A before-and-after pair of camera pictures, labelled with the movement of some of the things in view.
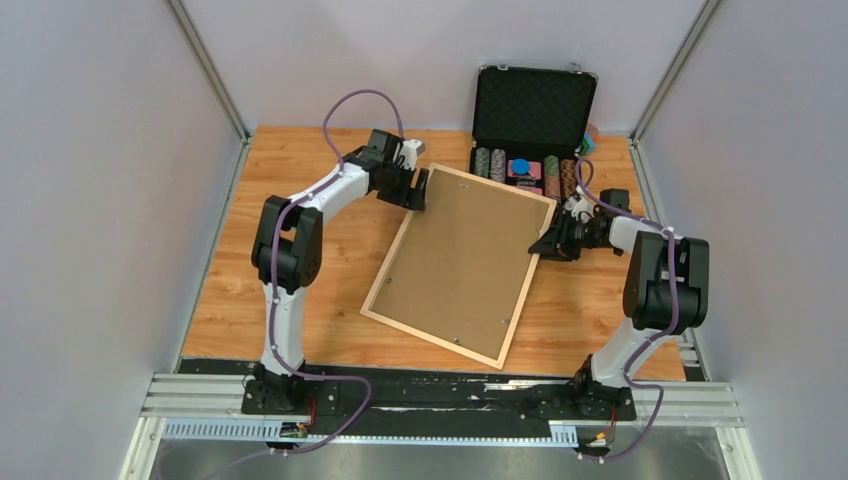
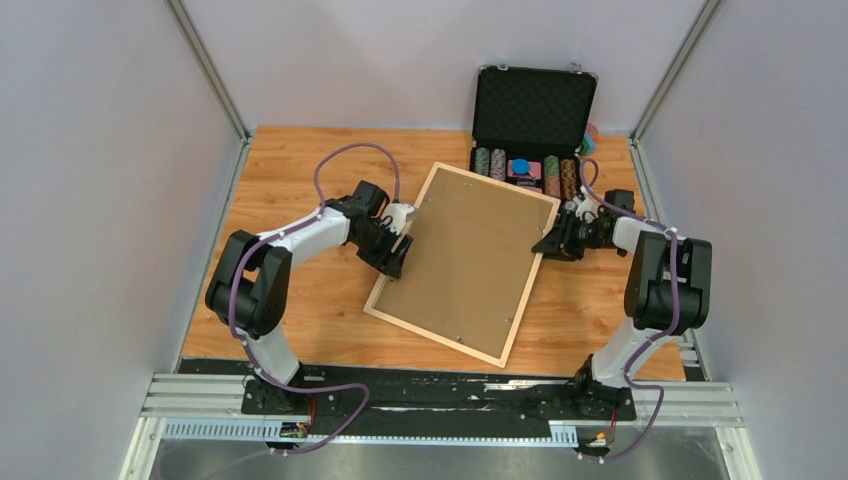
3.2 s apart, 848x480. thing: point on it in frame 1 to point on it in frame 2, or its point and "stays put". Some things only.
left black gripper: x=410 y=198 to x=382 y=261
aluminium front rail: x=172 y=394 stays put
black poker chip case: x=529 y=125 stays put
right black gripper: x=555 y=242 stays put
